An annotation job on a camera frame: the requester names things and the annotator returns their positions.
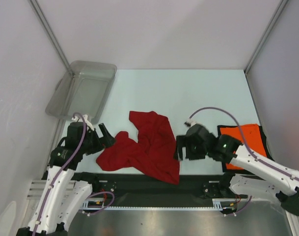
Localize orange folded t shirt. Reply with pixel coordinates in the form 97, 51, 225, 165
220, 123, 267, 171

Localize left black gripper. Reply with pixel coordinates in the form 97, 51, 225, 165
80, 122, 116, 155

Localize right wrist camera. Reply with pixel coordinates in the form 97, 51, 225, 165
184, 118, 201, 128

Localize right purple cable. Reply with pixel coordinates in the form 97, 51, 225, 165
188, 106, 299, 185

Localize white cable duct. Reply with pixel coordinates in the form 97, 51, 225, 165
79, 199, 237, 214

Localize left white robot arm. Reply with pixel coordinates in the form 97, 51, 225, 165
17, 121, 115, 236

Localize aluminium frame rail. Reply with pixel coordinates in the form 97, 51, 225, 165
27, 180, 75, 200

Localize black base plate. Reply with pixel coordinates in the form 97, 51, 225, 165
41, 172, 249, 208

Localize clear plastic bin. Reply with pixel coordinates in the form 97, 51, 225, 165
45, 60, 117, 124

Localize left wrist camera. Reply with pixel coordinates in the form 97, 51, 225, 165
71, 112, 95, 130

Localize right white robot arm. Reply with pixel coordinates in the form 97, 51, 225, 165
174, 123, 299, 217

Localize red t shirt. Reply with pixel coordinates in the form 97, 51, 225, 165
96, 111, 180, 185

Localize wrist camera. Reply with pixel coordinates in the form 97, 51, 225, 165
184, 118, 201, 128
71, 112, 95, 130

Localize purple cable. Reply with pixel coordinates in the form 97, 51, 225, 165
188, 106, 299, 185
31, 112, 87, 236

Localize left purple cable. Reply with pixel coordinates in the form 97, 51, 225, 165
31, 112, 87, 236

